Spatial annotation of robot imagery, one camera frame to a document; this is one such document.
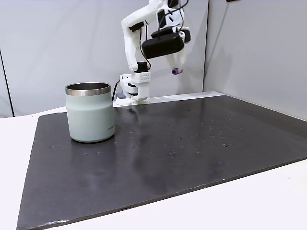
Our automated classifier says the pale green steel cup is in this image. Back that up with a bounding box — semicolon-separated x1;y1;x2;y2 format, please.
65;82;116;144

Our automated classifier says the black table mat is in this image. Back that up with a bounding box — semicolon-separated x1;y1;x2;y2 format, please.
16;95;307;230

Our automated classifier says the black camera cable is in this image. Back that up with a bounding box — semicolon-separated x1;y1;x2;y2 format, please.
158;0;190;39

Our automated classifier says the black oval camera box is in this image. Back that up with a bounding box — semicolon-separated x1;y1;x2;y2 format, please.
141;26;186;59

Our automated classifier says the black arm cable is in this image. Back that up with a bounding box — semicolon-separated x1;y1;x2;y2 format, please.
138;20;153;71

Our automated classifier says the black base cable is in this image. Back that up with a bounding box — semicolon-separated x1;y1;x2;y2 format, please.
111;80;120;102

